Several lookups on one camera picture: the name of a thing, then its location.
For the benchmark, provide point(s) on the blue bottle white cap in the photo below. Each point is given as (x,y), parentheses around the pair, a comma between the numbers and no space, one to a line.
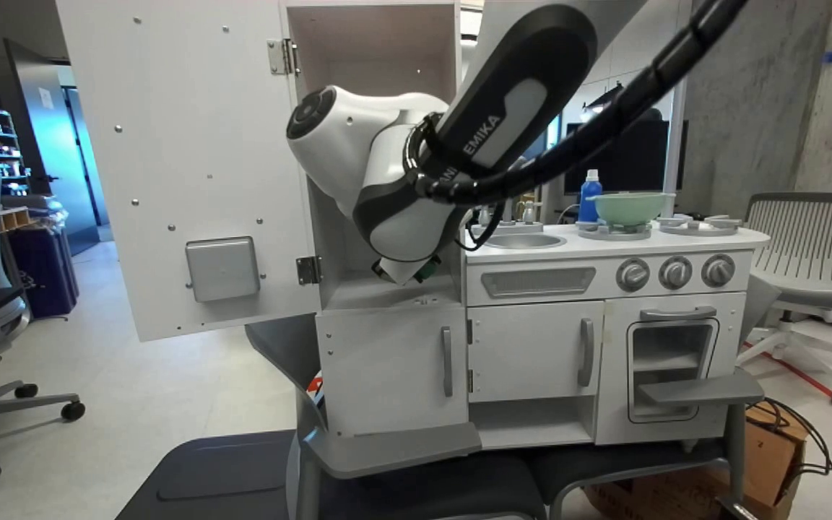
(590,197)

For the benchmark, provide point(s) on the white short fridge door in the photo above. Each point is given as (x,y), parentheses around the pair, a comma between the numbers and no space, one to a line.
(376,372)

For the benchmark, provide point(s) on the white mesh office chair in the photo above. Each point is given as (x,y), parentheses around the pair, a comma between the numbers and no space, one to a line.
(811,249)

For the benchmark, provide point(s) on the dark blue suitcase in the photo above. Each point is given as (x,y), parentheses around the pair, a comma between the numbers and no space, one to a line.
(41,271)

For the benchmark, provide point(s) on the brown cardboard box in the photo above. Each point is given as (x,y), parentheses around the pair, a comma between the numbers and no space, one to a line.
(766,453)

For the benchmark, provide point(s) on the white toy kitchen unit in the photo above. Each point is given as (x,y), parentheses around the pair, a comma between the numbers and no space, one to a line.
(612,385)

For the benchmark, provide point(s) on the silver toy sink basin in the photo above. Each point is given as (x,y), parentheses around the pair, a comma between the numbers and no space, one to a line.
(534,240)

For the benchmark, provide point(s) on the white tall cupboard door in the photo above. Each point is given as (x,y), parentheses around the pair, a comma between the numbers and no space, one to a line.
(194,145)

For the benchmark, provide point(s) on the pale green colander bowl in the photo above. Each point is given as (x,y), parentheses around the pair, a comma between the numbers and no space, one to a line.
(638,210)

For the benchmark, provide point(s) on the large black monitor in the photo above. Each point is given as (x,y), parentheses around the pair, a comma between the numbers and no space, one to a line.
(644,159)

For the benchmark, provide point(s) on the white sink cabinet door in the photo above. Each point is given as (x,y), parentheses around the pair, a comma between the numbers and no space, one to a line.
(534,350)

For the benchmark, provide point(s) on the small yellow-green bottle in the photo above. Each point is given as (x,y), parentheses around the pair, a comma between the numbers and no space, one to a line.
(530,213)

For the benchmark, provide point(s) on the grey stove knob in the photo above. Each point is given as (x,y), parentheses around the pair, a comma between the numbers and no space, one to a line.
(717,271)
(634,276)
(674,272)

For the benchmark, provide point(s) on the toy oven door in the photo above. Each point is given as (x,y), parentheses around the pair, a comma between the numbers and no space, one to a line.
(678,314)

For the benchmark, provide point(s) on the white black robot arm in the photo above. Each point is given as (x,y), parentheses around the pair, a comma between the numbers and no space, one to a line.
(534,77)

